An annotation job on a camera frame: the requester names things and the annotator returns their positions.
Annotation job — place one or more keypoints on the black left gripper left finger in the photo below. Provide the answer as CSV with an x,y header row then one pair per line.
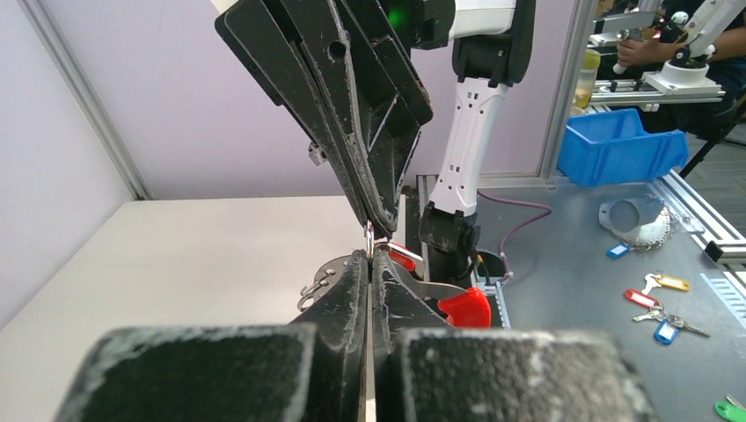
x,y
310,369

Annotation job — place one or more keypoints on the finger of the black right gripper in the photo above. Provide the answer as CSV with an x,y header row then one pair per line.
x,y
392,105
284,47

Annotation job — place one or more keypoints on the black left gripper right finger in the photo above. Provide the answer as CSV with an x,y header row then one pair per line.
x,y
428,370

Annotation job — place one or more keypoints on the key with red tag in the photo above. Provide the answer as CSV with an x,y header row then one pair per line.
x,y
399,254

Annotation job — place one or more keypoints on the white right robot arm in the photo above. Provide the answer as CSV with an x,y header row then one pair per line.
x,y
491,45

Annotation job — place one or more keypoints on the spare metal keyring plate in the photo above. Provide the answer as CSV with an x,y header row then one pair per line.
x,y
643,223

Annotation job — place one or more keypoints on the person's hand in background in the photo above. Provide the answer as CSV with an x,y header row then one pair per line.
x,y
633,53

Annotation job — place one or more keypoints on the small blue key tag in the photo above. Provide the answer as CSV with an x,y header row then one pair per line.
x,y
618,251

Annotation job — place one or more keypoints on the red tagged key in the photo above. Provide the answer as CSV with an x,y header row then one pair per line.
x,y
643,300

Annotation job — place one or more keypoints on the yellow liquid bottle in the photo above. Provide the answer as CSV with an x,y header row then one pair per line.
x,y
587,78

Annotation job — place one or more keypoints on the yellow tagged key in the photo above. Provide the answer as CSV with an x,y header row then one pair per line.
x,y
656,280

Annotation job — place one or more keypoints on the blue tagged key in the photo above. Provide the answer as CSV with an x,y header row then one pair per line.
x,y
669,326

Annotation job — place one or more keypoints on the blue plastic bin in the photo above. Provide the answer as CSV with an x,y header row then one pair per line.
x,y
612,148

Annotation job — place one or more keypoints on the green plastic piece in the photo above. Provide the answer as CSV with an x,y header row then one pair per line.
x,y
730,409

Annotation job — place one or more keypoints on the white device on stand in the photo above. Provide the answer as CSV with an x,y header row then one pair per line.
x,y
681,79

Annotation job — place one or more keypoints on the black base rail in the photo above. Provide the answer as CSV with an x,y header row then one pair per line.
x,y
449,245

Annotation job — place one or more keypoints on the left aluminium frame post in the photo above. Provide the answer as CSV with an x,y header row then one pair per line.
x,y
51,37

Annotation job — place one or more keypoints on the aluminium frame upright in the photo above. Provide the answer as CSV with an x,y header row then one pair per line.
x,y
573,42

